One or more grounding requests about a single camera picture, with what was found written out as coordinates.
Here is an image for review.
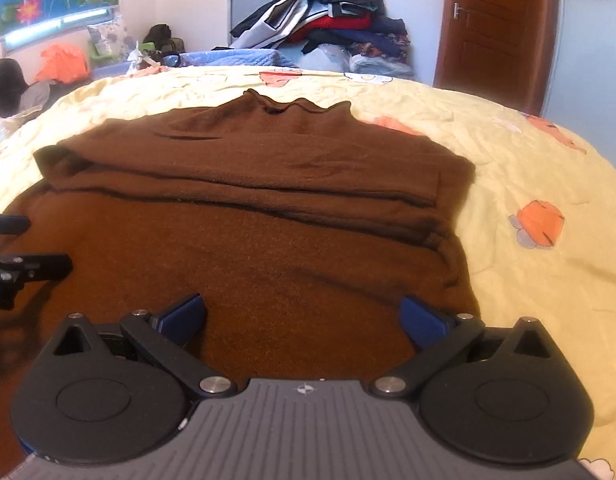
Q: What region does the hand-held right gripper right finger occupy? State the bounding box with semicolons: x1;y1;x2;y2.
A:
369;295;554;401

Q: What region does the brown wooden door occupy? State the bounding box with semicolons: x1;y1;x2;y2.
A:
433;0;561;117

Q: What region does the floral pillow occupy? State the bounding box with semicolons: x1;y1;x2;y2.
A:
86;16;137;69

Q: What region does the dark olive bag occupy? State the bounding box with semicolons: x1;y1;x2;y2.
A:
141;23;185;57

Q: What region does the yellow floral quilt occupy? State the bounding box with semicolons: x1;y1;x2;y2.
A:
0;64;616;480

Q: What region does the blue quilted blanket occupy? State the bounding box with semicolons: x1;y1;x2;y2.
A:
180;48;299;69

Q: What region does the grey framed panel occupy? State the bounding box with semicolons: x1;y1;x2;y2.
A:
227;0;289;49

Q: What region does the grey cloth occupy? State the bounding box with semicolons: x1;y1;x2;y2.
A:
7;81;52;120

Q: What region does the black bag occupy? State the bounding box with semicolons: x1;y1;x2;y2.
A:
0;58;30;117

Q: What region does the brown knit sweater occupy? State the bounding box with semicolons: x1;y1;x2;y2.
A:
0;87;482;476

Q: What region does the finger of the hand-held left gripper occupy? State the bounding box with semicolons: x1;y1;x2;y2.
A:
0;212;32;235
0;252;74;311

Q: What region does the orange cloth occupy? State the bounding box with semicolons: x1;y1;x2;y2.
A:
35;43;92;85

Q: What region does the pile of mixed clothes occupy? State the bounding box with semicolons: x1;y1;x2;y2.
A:
230;0;415;80

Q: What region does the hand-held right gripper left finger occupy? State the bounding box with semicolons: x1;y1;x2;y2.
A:
52;293;237;400

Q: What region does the white sliding wardrobe door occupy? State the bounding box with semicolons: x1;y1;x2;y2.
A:
542;0;616;182

